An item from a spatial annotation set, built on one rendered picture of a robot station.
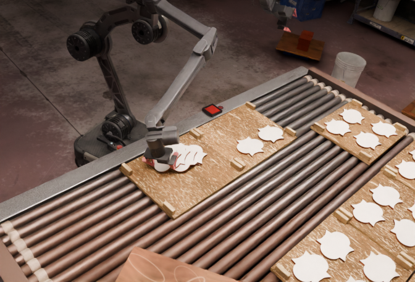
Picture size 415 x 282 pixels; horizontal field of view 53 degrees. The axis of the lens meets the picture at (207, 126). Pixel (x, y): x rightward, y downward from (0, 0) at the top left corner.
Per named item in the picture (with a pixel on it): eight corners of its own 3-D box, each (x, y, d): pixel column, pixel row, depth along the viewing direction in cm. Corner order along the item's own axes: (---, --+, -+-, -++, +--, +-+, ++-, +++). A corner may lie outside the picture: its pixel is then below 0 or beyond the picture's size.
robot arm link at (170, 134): (152, 124, 172) (146, 115, 164) (179, 120, 171) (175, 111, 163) (152, 151, 167) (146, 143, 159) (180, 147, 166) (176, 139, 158)
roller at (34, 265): (20, 272, 140) (17, 263, 137) (331, 94, 258) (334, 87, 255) (26, 282, 138) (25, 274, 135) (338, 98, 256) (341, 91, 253)
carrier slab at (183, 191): (118, 170, 177) (118, 167, 176) (189, 134, 202) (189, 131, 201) (173, 221, 160) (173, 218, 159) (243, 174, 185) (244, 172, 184)
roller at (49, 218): (0, 242, 148) (-3, 234, 145) (311, 82, 266) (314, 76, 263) (6, 252, 145) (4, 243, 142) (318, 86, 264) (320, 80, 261)
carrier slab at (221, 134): (189, 134, 203) (189, 131, 202) (244, 105, 228) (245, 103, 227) (243, 174, 185) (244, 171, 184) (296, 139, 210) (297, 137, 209)
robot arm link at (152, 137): (144, 129, 164) (143, 141, 160) (162, 127, 163) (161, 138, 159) (149, 141, 169) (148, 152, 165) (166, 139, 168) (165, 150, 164)
